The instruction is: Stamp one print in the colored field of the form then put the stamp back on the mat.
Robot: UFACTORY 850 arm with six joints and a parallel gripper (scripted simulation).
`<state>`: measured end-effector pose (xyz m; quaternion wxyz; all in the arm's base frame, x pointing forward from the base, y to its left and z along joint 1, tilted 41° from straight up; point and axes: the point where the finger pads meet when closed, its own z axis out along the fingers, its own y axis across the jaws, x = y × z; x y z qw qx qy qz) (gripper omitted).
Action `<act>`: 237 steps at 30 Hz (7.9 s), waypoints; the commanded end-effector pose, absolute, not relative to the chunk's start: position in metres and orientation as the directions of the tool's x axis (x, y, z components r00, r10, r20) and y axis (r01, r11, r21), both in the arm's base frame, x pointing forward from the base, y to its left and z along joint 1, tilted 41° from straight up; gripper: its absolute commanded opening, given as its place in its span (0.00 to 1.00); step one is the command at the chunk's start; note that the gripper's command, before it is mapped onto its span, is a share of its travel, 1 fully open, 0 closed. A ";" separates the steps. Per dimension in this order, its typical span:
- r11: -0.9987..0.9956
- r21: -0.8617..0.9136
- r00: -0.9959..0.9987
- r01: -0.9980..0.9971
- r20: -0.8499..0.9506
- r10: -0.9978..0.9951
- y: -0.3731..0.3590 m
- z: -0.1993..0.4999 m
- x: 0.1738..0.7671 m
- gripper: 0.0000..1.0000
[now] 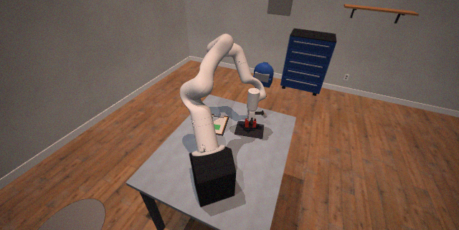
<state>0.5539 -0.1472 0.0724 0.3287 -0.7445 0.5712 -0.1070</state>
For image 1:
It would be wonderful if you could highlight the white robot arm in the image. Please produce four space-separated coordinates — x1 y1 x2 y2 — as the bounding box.
180 34 266 156

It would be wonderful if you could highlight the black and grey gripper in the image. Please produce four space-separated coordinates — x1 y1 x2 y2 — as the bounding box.
247 109 255 128

